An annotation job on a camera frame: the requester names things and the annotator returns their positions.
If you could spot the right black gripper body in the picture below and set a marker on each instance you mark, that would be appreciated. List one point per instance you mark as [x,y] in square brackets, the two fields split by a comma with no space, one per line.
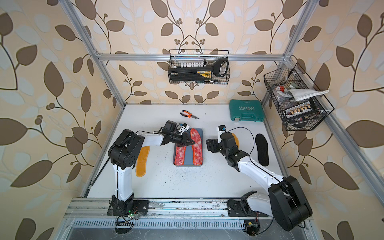
[217,147]

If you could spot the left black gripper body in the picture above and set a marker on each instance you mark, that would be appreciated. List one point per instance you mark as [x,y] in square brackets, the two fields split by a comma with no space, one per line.
[181,141]

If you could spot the yellow insole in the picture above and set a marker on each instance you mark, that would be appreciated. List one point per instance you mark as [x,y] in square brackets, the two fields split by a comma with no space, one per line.
[236,140]
[141,164]

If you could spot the red insole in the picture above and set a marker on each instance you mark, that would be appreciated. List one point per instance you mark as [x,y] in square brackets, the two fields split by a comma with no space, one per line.
[197,148]
[180,158]

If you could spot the blue storage box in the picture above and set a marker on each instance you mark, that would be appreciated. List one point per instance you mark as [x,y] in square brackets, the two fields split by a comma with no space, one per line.
[190,150]

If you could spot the black insole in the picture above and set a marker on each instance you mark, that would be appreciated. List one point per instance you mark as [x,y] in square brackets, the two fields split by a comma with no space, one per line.
[262,149]

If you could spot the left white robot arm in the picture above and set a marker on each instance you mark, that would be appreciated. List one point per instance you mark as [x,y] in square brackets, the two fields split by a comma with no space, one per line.
[124,154]

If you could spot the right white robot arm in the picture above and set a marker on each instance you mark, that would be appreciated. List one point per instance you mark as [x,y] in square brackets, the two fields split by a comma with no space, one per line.
[284,199]

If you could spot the black yellow tool box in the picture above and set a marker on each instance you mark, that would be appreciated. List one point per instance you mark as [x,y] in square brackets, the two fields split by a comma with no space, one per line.
[196,74]

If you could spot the drill bit set box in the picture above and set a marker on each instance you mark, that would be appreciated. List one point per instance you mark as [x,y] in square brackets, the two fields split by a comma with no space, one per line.
[302,110]

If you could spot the green tool case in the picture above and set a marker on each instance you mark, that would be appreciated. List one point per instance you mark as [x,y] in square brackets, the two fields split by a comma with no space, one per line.
[247,110]

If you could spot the white paper bag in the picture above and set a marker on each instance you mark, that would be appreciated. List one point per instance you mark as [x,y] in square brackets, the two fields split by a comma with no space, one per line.
[303,94]

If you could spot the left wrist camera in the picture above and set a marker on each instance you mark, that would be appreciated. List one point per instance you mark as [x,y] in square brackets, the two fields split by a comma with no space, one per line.
[182,128]

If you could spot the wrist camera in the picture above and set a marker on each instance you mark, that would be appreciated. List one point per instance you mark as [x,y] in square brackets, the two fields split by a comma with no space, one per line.
[221,130]
[182,128]

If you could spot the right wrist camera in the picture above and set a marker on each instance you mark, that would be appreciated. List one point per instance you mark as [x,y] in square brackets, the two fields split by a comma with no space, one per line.
[221,130]

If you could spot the orange handled pliers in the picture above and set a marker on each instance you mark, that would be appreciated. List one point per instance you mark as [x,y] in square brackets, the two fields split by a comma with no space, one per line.
[187,114]

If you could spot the back wire basket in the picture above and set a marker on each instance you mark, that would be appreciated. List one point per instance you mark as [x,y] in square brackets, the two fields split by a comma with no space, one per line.
[199,66]

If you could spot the wire basket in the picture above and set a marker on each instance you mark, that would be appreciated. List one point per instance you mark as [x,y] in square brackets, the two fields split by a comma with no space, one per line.
[199,66]
[300,102]

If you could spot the right wire basket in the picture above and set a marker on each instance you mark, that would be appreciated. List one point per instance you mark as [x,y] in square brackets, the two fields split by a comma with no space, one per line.
[300,102]

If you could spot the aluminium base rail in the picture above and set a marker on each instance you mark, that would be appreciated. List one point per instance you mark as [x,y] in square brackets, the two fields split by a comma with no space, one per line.
[156,209]

